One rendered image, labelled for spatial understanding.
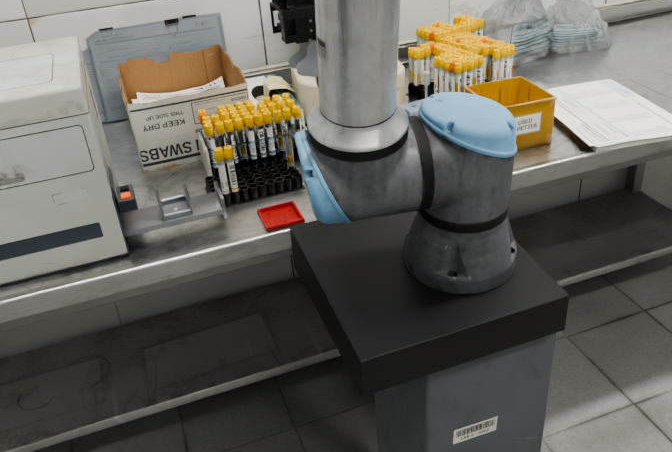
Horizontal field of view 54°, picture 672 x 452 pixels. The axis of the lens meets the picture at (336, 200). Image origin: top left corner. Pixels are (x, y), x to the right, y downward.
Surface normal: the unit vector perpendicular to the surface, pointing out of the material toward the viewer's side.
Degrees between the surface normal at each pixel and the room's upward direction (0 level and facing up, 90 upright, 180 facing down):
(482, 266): 76
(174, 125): 88
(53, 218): 90
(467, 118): 8
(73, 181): 90
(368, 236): 4
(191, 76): 88
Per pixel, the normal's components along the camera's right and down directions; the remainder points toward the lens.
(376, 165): 0.29, 0.62
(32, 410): -0.07, -0.86
